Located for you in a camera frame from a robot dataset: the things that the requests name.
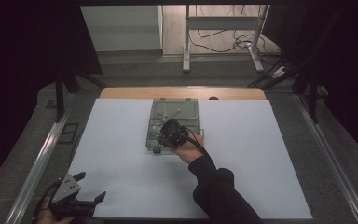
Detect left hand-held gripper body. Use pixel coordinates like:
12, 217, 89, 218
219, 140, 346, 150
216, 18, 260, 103
50, 173, 96, 220

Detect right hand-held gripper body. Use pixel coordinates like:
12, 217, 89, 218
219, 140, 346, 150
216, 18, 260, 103
156, 108, 189, 149

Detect clear compartment organizer box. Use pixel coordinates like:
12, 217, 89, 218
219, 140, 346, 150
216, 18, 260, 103
145, 98, 205, 156

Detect person's right hand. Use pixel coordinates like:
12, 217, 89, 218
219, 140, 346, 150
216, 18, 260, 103
171, 133, 207, 165

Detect person's left hand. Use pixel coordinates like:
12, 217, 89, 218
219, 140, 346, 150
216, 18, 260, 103
35, 198, 76, 224

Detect white table mat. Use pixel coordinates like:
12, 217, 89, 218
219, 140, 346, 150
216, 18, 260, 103
65, 98, 313, 221

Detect black metal stand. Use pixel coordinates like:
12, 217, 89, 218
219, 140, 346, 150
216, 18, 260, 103
291, 66, 328, 124
54, 66, 107, 123

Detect white panel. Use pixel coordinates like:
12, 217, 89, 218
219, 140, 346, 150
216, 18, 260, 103
80, 5, 164, 52

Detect white power strip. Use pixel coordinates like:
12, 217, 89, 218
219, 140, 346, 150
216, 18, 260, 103
269, 65, 287, 79

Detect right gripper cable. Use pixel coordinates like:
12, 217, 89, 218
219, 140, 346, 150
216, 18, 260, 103
175, 125, 211, 158

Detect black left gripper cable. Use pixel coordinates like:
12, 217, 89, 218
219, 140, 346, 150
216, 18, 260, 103
32, 177, 63, 219

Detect aluminium rail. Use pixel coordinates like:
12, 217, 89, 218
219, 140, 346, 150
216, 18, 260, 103
293, 92, 358, 224
4, 92, 76, 224

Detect black floor cables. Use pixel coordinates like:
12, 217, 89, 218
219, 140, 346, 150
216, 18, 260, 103
188, 4, 282, 60

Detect white metal desk frame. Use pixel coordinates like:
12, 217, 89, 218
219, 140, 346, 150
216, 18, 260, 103
182, 4, 270, 74

